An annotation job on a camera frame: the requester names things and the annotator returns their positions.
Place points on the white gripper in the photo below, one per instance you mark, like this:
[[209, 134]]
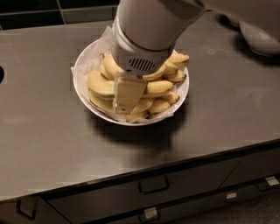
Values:
[[136, 59]]

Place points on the yellow banana with brown stem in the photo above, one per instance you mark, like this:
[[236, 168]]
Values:
[[99, 85]]

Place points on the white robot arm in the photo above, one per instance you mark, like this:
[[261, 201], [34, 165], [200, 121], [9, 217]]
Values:
[[145, 33]]

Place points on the middle long yellow banana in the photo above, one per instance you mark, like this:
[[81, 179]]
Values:
[[157, 88]]

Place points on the long yellow banana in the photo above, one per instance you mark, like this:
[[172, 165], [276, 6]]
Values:
[[178, 58], [157, 88]]

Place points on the top centre yellow banana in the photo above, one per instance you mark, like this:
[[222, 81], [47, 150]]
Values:
[[110, 65]]

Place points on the front bottom yellow banana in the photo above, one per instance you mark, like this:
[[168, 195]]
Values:
[[107, 106]]

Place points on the bottom edge banana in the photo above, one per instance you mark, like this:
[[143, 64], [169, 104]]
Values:
[[130, 118]]

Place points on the edge banana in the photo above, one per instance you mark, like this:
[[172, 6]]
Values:
[[175, 77], [130, 118]]

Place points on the left back banana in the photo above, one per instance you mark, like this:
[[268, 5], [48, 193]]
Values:
[[105, 73]]

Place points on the small right front banana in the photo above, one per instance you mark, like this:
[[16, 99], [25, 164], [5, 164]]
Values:
[[159, 106]]

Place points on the small banana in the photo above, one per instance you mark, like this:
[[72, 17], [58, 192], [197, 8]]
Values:
[[171, 97], [159, 106]]

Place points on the white bowl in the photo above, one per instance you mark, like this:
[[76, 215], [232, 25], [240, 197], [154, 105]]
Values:
[[84, 55]]

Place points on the upper back yellow banana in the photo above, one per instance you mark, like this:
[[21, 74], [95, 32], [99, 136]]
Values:
[[170, 68]]

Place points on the right edge banana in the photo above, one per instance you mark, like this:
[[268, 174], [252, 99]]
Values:
[[175, 77]]

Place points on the rear long yellow banana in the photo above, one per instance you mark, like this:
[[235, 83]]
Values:
[[178, 58]]

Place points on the white paper liner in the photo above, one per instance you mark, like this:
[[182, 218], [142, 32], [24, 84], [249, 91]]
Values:
[[89, 61]]

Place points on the upper middle drawer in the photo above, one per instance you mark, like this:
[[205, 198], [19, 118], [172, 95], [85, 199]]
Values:
[[119, 199]]

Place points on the drawer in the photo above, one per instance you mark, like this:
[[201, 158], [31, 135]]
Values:
[[255, 166], [45, 213], [119, 199]]

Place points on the white label on drawer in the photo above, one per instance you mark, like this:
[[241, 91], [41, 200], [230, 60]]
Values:
[[231, 195]]

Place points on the right upper drawer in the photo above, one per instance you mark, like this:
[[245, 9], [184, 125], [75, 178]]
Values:
[[255, 166]]

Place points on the left drawer front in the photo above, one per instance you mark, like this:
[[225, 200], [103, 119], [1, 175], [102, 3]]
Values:
[[45, 213]]

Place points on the black drawer handle middle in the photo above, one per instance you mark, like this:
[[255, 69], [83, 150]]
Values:
[[153, 185]]

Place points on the black drawer handle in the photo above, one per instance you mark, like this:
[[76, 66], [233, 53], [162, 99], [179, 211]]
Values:
[[26, 208], [153, 185]]

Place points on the lower drawer handle with label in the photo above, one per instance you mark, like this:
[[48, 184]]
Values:
[[149, 214]]

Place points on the drawer handle with label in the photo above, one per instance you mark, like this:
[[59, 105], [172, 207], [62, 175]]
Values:
[[149, 214], [270, 183]]

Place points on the black drawer handle left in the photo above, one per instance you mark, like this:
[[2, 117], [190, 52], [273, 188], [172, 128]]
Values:
[[26, 208]]

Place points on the right drawer handle with label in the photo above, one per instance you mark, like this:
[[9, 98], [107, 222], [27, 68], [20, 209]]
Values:
[[270, 183]]

